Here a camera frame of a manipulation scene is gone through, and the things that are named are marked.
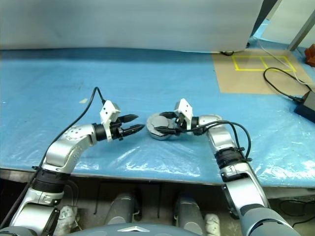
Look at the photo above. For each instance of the black caster wheel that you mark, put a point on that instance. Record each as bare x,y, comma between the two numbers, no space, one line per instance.
227,52

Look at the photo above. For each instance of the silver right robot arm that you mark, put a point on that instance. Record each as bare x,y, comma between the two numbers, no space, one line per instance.
246,186

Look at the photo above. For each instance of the white rounded lump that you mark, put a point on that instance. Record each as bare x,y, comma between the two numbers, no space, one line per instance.
67,216
212,222

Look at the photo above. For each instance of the black power adapter brick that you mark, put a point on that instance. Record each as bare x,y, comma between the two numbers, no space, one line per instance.
307,104

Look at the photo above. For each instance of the grey metal frame post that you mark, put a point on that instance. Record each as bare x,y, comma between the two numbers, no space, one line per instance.
301,29

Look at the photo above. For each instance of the small grey gear plate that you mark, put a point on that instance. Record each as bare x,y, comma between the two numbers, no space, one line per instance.
157,123

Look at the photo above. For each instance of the blue plastic table cover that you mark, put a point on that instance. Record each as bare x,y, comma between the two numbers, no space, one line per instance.
73,73

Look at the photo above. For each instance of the grey rounded leg shell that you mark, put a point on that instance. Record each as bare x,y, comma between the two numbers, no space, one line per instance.
124,206
189,209

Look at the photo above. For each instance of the orange brown object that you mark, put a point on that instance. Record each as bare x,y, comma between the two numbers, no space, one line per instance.
311,55

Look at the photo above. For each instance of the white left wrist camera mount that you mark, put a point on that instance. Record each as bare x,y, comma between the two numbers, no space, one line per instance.
109,109

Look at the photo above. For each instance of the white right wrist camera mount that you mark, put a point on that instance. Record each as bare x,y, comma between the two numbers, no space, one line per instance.
184,107

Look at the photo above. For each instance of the small white scrap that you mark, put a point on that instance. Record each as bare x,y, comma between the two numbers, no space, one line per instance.
83,100

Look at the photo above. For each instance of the white board behind post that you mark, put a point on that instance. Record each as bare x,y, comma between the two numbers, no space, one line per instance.
283,19

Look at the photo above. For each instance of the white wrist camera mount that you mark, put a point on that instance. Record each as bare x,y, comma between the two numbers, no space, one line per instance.
109,109
184,107

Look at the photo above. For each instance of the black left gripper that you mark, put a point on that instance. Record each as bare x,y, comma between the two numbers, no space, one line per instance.
115,130

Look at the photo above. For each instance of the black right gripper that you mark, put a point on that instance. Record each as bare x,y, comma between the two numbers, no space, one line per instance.
178,124

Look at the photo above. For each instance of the brown cardboard sheet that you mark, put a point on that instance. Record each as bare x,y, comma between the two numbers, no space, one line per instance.
246,78

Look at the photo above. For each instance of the grey robot chest shell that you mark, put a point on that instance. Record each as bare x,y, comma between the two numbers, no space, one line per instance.
135,231

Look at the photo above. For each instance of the large white panel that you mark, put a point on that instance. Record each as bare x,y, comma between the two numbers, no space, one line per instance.
123,24

